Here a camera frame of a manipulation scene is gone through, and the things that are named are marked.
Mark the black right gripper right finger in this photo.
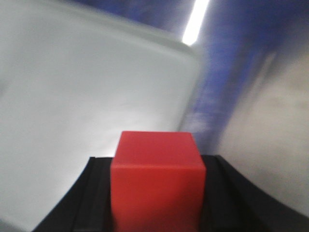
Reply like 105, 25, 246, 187
199, 155, 309, 232

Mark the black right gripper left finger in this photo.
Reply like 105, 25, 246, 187
34, 157, 112, 232

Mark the red cube block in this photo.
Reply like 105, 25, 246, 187
111, 131, 206, 232

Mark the grey metal tray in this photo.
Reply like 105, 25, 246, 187
0, 0, 200, 231

